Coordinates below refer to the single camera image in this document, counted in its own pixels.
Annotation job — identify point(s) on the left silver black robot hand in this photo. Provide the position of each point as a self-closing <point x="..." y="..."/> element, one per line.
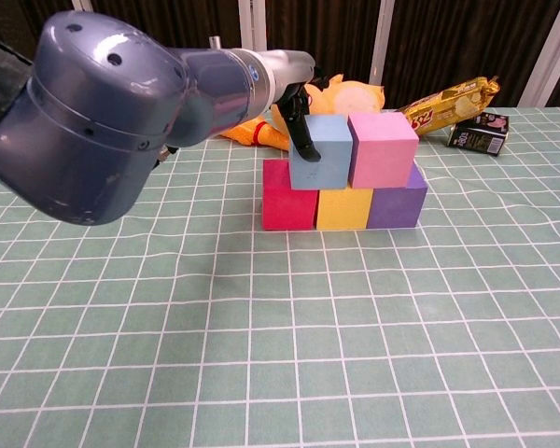
<point x="294" y="70"/>

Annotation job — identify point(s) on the light blue foam cube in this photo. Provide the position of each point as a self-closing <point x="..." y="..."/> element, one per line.
<point x="326" y="151"/>

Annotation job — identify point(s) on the light pink foam cube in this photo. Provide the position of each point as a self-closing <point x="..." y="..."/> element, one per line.
<point x="378" y="149"/>

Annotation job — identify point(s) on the magenta foam cube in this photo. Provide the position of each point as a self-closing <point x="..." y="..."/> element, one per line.
<point x="287" y="210"/>

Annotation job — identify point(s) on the purple foam cube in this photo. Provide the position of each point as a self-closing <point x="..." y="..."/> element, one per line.
<point x="396" y="207"/>

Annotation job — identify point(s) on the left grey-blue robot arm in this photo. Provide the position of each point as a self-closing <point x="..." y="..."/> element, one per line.
<point x="112" y="116"/>

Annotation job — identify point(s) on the yellow plush duck toy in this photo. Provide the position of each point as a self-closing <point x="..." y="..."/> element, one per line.
<point x="350" y="95"/>

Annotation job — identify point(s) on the orange rubber chicken toy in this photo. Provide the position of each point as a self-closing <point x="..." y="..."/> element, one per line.
<point x="261" y="133"/>

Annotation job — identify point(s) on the dark pleated curtain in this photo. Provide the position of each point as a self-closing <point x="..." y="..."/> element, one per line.
<point x="424" y="42"/>

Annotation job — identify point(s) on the yellow foam cube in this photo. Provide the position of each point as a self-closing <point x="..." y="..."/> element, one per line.
<point x="343" y="210"/>

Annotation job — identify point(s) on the gold snack packet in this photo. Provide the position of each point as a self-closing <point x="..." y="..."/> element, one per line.
<point x="448" y="109"/>

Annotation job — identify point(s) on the black drink carton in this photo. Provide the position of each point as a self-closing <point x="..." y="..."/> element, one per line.
<point x="480" y="137"/>

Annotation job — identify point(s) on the green checked tablecloth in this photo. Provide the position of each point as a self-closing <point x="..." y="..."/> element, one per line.
<point x="280" y="326"/>

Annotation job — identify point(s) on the white aluminium frame post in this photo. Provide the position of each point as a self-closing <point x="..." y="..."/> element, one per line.
<point x="382" y="42"/>
<point x="86" y="4"/>
<point x="253" y="23"/>
<point x="548" y="51"/>

